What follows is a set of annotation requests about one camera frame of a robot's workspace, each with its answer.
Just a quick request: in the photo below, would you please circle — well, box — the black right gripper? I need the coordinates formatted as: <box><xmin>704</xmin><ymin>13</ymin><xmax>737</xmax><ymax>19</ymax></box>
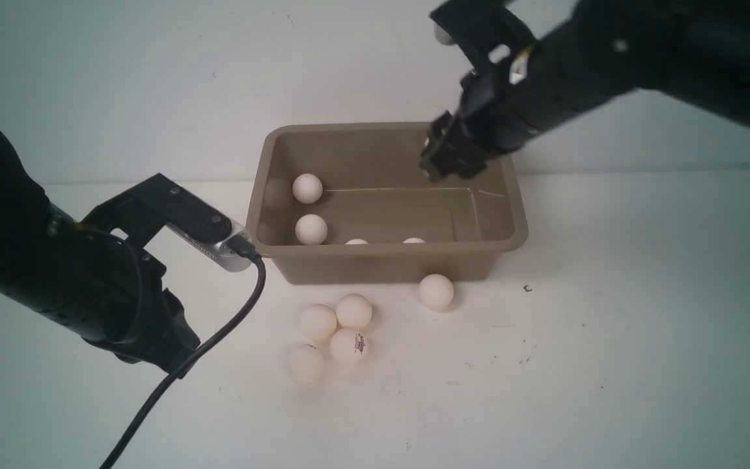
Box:
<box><xmin>419</xmin><ymin>59</ymin><xmax>540</xmax><ymax>182</ymax></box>

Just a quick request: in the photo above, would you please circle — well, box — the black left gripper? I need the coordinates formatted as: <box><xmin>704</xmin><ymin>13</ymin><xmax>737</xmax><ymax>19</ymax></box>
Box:
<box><xmin>81</xmin><ymin>241</ymin><xmax>201</xmax><ymax>377</ymax></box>

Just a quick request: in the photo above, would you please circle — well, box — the white ping-pong ball with logo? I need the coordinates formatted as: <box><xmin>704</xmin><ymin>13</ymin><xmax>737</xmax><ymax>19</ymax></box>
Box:
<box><xmin>329</xmin><ymin>328</ymin><xmax>371</xmax><ymax>365</ymax></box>

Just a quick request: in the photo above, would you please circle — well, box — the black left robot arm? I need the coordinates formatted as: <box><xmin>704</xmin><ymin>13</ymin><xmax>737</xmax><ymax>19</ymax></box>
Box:
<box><xmin>0</xmin><ymin>132</ymin><xmax>201</xmax><ymax>372</ymax></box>

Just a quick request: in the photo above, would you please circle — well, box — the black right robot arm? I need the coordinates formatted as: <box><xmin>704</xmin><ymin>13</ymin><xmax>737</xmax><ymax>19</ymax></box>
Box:
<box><xmin>419</xmin><ymin>1</ymin><xmax>750</xmax><ymax>183</ymax></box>

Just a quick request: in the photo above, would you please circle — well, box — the tan plastic storage bin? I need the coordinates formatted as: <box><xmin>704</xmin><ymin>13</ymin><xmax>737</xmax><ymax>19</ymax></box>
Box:
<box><xmin>246</xmin><ymin>122</ymin><xmax>529</xmax><ymax>285</ymax></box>

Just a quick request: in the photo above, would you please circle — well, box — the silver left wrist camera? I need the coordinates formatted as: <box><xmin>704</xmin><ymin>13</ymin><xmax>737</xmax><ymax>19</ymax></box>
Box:
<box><xmin>167</xmin><ymin>220</ymin><xmax>253</xmax><ymax>273</ymax></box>

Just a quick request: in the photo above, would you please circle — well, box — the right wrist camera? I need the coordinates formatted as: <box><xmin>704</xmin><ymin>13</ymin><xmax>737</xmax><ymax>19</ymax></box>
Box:
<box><xmin>429</xmin><ymin>1</ymin><xmax>536</xmax><ymax>75</ymax></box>

